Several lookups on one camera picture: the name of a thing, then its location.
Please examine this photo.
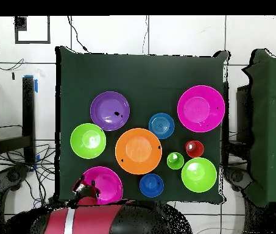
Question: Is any pink plastic bowl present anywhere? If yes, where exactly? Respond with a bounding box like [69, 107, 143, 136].
[177, 85, 226, 133]
[80, 166, 124, 205]

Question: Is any green plastic bowl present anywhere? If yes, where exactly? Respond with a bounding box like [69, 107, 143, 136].
[69, 122, 107, 160]
[180, 157, 218, 193]

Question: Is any orange plastic bowl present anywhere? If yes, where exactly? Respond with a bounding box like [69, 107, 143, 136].
[115, 127, 163, 176]

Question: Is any dark blue bowl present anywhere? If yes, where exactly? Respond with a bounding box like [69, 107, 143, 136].
[139, 173, 165, 198]

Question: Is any purple plastic bowl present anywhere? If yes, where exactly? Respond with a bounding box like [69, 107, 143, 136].
[90, 91, 130, 132]

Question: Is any green plastic cup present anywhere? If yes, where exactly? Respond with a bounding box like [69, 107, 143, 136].
[166, 152, 185, 170]

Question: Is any black stand with blue tape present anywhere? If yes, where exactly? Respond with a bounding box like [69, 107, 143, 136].
[0, 74, 40, 172]

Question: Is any translucent blue bowl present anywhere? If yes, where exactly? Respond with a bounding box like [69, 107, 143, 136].
[148, 112, 175, 140]

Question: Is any orange-red plastic cup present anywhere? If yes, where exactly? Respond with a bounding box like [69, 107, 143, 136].
[185, 140, 205, 158]

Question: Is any dark green tablecloth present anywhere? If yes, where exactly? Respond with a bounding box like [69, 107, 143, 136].
[55, 46, 231, 203]

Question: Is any black floor cable tangle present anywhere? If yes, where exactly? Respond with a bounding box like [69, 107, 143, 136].
[0, 143, 57, 215]

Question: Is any black pedestal foot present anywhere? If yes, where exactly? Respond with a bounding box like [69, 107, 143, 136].
[0, 165, 30, 193]
[224, 165, 254, 193]

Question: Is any black cable with plug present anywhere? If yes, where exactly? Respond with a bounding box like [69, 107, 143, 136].
[66, 15, 91, 53]

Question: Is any black square floor frame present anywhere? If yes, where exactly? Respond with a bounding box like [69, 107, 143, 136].
[14, 15, 51, 45]

